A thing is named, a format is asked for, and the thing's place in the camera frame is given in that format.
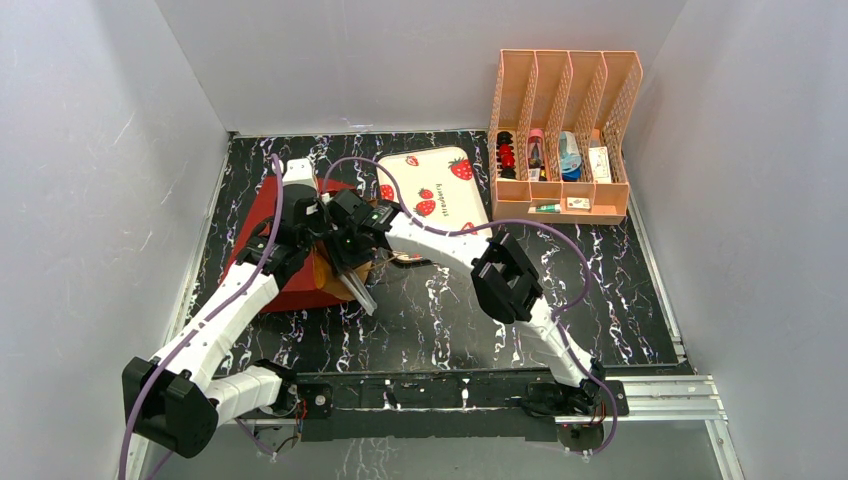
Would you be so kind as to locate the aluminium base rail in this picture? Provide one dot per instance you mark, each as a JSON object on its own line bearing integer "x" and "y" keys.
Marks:
{"x": 478, "y": 403}

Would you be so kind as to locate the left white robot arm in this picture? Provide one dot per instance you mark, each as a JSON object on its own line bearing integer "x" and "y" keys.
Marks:
{"x": 212, "y": 331}

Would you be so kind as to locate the red brown paper bag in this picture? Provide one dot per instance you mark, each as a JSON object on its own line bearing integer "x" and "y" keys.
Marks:
{"x": 315, "y": 285}

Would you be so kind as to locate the metal tongs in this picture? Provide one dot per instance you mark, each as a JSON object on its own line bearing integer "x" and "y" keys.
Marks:
{"x": 354, "y": 280}

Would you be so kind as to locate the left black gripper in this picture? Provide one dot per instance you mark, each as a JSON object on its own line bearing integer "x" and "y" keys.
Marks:
{"x": 322, "y": 213}

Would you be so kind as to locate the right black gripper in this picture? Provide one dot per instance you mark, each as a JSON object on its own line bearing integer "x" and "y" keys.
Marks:
{"x": 351, "y": 248}

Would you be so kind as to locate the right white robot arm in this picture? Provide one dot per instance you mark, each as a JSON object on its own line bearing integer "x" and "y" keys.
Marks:
{"x": 506, "y": 284}

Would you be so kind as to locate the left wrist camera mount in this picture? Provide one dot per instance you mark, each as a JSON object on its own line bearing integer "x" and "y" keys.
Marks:
{"x": 300, "y": 172}

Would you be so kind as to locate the pink tube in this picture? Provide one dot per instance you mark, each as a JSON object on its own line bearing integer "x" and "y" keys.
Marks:
{"x": 536, "y": 156}

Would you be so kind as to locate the small white card box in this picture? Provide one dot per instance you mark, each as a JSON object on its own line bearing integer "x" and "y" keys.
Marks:
{"x": 578, "y": 203}

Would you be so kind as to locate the strawberry print tray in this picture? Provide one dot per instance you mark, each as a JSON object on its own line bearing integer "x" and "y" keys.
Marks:
{"x": 438, "y": 187}

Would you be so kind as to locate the peach desk organizer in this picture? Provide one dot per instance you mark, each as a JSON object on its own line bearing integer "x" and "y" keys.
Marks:
{"x": 556, "y": 134}

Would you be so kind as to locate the red black bottle stack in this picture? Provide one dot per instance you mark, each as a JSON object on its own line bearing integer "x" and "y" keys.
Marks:
{"x": 505, "y": 155}

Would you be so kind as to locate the green white tube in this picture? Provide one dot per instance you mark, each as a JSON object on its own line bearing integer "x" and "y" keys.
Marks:
{"x": 548, "y": 208}

